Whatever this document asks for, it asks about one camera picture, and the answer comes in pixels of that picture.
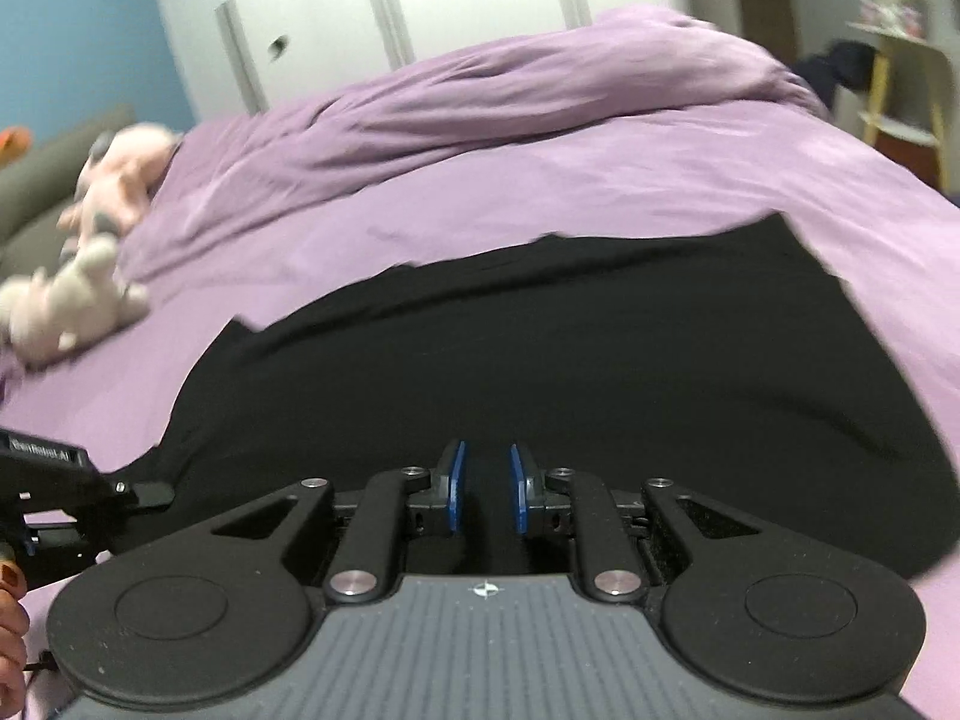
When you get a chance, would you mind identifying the dark clothes pile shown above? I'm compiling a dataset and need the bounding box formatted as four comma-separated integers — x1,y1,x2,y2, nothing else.
797,41,880,117

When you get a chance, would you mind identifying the pale white plush toy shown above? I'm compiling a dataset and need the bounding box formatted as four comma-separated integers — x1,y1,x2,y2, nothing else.
0,235,151,370

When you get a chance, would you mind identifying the yellow-legged side table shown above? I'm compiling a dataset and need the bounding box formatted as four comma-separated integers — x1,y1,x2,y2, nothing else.
847,15,952,192

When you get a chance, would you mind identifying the black long-sleeve shirt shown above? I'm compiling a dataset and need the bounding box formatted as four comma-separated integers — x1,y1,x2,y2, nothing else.
112,214,960,582

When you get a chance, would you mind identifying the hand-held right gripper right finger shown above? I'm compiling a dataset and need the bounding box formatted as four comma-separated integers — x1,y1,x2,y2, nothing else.
511,442,762,605

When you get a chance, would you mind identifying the person's left hand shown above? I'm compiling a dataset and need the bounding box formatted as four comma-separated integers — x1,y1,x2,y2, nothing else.
0,561,32,691

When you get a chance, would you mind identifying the lilac duvet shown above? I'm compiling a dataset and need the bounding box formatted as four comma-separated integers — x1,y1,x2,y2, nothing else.
124,4,833,278

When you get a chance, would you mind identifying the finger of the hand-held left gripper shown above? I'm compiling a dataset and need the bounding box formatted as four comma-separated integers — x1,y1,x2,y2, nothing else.
116,477,178,515

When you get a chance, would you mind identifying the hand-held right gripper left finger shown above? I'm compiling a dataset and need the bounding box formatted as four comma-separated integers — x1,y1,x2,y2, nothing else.
214,440,467,605

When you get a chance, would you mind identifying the pink grey-spotted plush toy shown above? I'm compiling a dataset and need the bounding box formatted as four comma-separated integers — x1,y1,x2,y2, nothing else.
58,122,185,241

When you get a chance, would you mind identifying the grey cushion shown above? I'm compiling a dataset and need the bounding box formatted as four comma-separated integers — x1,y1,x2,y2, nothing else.
0,105,136,263

